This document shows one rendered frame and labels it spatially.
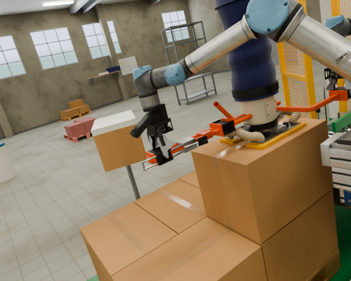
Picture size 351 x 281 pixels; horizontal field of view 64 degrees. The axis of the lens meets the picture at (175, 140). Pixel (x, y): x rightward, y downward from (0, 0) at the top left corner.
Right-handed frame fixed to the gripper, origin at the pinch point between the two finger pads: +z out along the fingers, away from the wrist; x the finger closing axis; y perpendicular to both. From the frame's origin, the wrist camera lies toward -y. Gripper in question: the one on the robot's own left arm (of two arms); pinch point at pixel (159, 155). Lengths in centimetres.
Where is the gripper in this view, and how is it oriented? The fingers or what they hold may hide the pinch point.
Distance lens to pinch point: 115.1
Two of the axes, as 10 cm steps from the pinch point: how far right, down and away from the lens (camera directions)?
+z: 2.4, 9.3, 2.7
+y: 8.2, -3.4, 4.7
